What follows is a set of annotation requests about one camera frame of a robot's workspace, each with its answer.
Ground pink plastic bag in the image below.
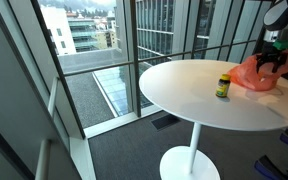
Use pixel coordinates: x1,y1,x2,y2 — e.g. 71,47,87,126
226,48,288,92

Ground white railing post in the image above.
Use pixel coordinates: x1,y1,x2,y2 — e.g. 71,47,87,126
34,138,52,180

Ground dark floor vent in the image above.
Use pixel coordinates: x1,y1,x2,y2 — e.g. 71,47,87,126
150,113,182,131

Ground yellow-capped pill bottle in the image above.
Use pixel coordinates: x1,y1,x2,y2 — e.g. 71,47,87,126
215,73,232,99

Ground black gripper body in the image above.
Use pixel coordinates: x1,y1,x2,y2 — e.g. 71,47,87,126
259,44,288,64

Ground white table pedestal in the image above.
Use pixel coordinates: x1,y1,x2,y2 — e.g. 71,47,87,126
159,121,221,180

